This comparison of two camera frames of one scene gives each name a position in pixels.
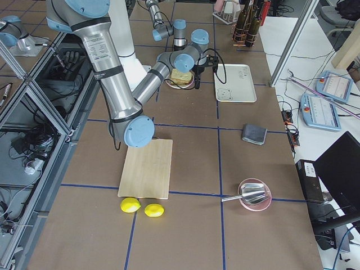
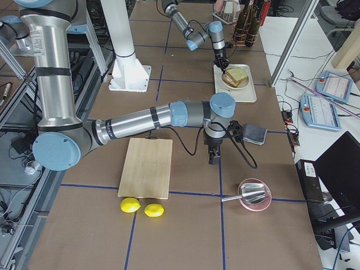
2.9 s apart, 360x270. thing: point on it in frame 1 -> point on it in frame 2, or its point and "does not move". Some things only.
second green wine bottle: x=254 y=26 does not move
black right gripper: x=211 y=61 -> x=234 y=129
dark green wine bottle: x=239 y=36 does not move
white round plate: x=172 y=85 -> x=235 y=77
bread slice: x=180 y=77 -> x=237 y=73
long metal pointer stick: x=324 y=98 does not move
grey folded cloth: x=255 y=134 does not move
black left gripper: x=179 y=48 -> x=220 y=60
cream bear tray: x=239 y=87 does not move
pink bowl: x=258 y=206 does not move
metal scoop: x=250 y=193 does not move
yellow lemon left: x=130 y=205 does not move
